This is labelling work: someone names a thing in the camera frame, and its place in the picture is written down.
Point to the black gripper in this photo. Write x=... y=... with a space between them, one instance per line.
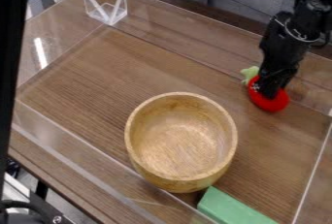
x=277 y=71

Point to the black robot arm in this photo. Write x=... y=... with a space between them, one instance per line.
x=293 y=32

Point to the black vertical pole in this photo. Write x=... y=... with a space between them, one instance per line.
x=12 y=19

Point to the wooden bowl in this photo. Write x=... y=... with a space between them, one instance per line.
x=181 y=139

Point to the green block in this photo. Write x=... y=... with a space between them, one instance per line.
x=228 y=211

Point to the red felt fruit green leaf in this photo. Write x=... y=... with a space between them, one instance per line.
x=271 y=105

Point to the black clamp with cable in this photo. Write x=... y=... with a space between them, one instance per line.
x=24 y=206

